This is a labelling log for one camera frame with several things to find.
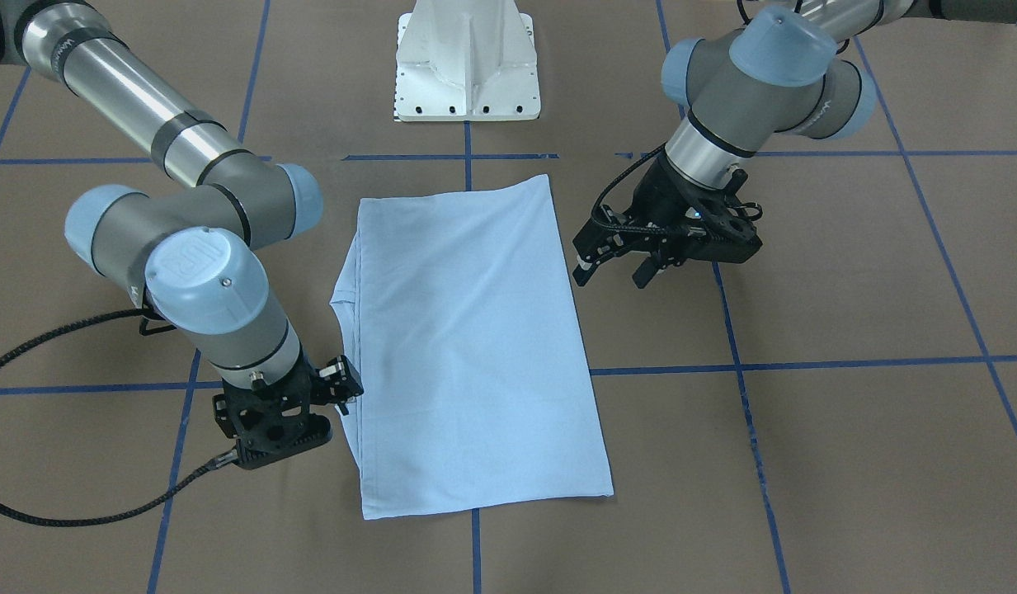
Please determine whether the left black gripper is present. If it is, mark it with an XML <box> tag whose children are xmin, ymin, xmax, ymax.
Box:
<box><xmin>572</xmin><ymin>152</ymin><xmax>690</xmax><ymax>289</ymax></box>

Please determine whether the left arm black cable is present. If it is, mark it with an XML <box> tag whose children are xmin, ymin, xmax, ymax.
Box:
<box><xmin>592</xmin><ymin>144</ymin><xmax>670</xmax><ymax>236</ymax></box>

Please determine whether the light blue t-shirt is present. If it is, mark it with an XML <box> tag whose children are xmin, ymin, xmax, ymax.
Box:
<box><xmin>330</xmin><ymin>174</ymin><xmax>614</xmax><ymax>520</ymax></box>

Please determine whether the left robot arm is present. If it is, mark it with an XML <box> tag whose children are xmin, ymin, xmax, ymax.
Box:
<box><xmin>572</xmin><ymin>1</ymin><xmax>911</xmax><ymax>287</ymax></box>

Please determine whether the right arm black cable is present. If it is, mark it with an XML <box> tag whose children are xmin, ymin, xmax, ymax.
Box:
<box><xmin>0</xmin><ymin>307</ymin><xmax>241</xmax><ymax>527</ymax></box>

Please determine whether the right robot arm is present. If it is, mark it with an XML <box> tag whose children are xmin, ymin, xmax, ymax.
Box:
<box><xmin>0</xmin><ymin>1</ymin><xmax>324</xmax><ymax>390</ymax></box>

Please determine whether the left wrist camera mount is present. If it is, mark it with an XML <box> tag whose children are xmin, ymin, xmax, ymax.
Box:
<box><xmin>682</xmin><ymin>167</ymin><xmax>762</xmax><ymax>264</ymax></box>

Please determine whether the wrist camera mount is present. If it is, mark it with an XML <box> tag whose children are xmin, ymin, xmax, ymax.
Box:
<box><xmin>682</xmin><ymin>167</ymin><xmax>762</xmax><ymax>264</ymax></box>
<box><xmin>213</xmin><ymin>384</ymin><xmax>333</xmax><ymax>470</ymax></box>

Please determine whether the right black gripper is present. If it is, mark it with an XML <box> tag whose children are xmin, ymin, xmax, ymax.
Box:
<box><xmin>252</xmin><ymin>355</ymin><xmax>364</xmax><ymax>417</ymax></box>

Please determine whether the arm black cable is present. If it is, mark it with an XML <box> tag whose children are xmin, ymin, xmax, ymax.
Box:
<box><xmin>0</xmin><ymin>307</ymin><xmax>241</xmax><ymax>527</ymax></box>
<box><xmin>592</xmin><ymin>144</ymin><xmax>670</xmax><ymax>236</ymax></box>

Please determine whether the white camera pillar base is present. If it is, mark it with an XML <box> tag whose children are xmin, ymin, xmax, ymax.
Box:
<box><xmin>393</xmin><ymin>1</ymin><xmax>542</xmax><ymax>123</ymax></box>

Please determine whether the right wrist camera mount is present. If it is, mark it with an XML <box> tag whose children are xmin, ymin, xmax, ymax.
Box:
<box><xmin>213</xmin><ymin>384</ymin><xmax>333</xmax><ymax>470</ymax></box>

